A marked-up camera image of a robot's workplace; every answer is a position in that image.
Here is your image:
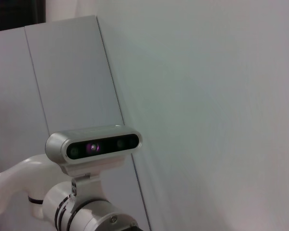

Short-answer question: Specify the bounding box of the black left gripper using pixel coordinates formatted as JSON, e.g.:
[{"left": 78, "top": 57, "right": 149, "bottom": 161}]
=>
[{"left": 124, "top": 221, "right": 142, "bottom": 231}]

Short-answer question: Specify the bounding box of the white cabinet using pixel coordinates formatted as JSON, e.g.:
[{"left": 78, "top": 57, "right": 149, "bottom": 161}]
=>
[{"left": 0, "top": 15, "right": 152, "bottom": 231}]

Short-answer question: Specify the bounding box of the silver left camera bracket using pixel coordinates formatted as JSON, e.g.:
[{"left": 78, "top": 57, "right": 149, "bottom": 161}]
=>
[{"left": 61, "top": 156, "right": 126, "bottom": 213}]

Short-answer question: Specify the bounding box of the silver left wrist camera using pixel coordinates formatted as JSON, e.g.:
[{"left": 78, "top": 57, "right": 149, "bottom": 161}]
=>
[{"left": 45, "top": 124, "right": 143, "bottom": 169}]

